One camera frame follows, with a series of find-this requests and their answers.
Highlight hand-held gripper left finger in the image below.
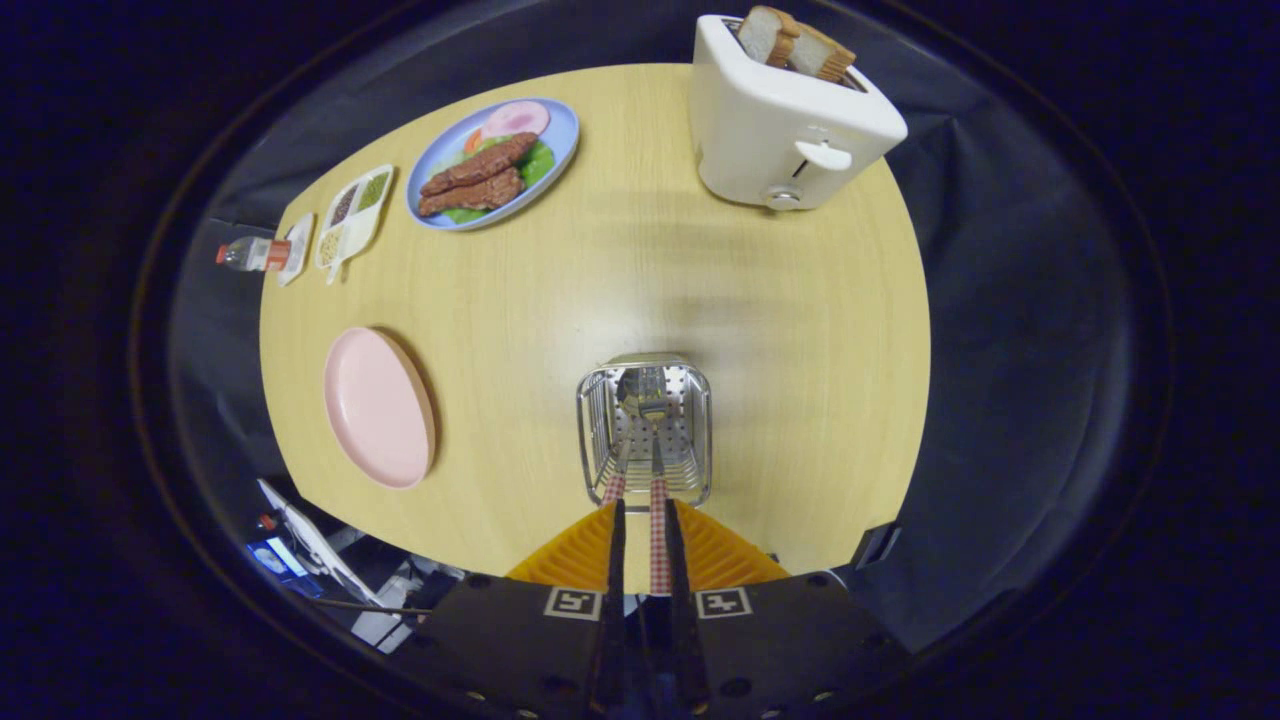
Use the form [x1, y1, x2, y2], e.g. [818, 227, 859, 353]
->
[385, 498, 629, 720]

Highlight white flat panel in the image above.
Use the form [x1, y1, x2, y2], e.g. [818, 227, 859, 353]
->
[257, 478, 386, 611]

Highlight blue lit screen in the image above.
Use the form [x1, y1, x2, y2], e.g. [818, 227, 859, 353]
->
[245, 538, 326, 599]

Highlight white divided bean tray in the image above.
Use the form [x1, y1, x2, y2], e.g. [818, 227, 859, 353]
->
[314, 164, 395, 286]

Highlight pink ham slice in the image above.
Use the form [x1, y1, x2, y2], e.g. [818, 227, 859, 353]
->
[480, 100, 551, 141]

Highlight blue oval plate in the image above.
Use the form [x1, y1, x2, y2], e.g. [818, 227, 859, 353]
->
[404, 97, 581, 233]

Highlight clear water bottle red label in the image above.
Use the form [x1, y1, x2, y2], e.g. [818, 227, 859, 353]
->
[215, 236, 293, 273]

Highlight metal fork checkered handle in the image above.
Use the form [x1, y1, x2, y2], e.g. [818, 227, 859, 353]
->
[640, 368, 673, 597]

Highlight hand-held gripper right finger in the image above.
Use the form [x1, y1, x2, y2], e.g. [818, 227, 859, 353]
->
[665, 498, 911, 720]

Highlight metal spoon checkered handle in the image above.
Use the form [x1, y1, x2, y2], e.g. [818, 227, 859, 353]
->
[600, 370, 641, 506]

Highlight pink round plate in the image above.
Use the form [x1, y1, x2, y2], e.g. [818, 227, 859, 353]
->
[322, 326, 438, 491]

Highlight brown sausage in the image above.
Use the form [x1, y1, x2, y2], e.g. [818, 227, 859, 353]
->
[417, 167, 525, 218]
[420, 131, 539, 198]

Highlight white toaster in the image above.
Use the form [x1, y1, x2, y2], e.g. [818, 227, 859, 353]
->
[689, 14, 909, 212]

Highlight black flat bracket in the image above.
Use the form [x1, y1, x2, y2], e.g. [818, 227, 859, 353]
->
[852, 520, 903, 571]

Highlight black backdrop cloth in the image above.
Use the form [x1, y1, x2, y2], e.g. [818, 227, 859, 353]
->
[170, 0, 1141, 651]

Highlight white square coaster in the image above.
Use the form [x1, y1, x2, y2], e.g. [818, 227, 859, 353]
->
[276, 212, 316, 288]

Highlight toast bread slice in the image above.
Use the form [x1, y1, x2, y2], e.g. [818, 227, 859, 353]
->
[785, 22, 858, 84]
[737, 5, 801, 69]

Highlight metal wire basket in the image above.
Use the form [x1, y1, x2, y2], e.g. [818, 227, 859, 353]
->
[575, 352, 713, 511]

